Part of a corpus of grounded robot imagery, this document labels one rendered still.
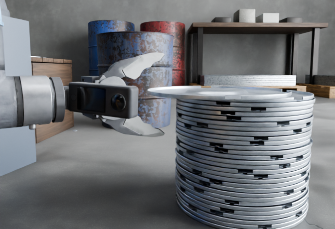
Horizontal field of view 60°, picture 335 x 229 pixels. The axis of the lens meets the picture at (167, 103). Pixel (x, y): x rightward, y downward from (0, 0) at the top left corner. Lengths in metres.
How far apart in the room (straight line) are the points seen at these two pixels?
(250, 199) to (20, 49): 0.76
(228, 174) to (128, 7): 3.88
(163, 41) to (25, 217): 1.05
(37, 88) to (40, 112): 0.03
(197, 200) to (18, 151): 0.59
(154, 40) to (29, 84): 1.05
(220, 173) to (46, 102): 0.32
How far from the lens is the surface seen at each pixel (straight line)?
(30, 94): 0.44
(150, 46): 1.43
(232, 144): 0.54
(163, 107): 1.50
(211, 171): 0.56
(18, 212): 0.73
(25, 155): 1.02
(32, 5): 4.65
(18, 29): 0.99
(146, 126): 0.52
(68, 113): 1.54
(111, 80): 0.48
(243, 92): 0.58
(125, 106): 0.41
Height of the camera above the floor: 0.30
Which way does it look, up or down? 7 degrees down
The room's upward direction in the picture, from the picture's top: straight up
